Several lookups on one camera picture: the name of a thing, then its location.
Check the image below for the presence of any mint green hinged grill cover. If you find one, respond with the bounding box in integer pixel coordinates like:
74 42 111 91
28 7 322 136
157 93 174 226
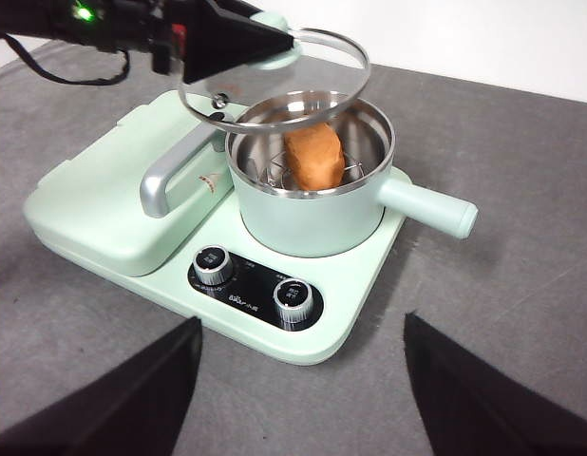
22 89 247 279

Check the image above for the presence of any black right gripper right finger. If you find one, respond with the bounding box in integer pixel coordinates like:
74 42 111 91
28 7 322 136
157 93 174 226
403 312 587 456

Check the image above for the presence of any chrome grill cover handle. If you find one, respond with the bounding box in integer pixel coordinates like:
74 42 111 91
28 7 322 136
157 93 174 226
139 111 228 219

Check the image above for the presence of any glass lid with green knob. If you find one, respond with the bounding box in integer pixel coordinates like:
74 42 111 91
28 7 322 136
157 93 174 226
178 12 372 139

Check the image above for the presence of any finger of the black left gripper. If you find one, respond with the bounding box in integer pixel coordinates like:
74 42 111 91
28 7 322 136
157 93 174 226
181 0 297 86

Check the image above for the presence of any mint green breakfast maker base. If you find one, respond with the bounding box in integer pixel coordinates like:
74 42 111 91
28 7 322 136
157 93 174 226
21 89 413 367

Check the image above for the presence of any silver control knob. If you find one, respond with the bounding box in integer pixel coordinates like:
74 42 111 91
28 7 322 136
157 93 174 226
273 278 315 324
192 245 236 286

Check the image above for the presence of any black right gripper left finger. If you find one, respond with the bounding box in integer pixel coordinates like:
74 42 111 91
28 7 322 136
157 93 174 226
0 315 203 456

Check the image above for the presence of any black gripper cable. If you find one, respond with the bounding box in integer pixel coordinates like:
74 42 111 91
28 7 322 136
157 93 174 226
1 32 133 86

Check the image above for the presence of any mint green steamer pot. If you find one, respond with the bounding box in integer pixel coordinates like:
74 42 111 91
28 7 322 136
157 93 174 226
225 92 480 258

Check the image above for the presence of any wire steamer rack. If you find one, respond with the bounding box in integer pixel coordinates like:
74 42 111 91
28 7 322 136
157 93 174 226
248 154 370 192

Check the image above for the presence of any brown potato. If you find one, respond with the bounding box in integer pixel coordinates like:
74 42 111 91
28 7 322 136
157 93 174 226
282 122 347 191

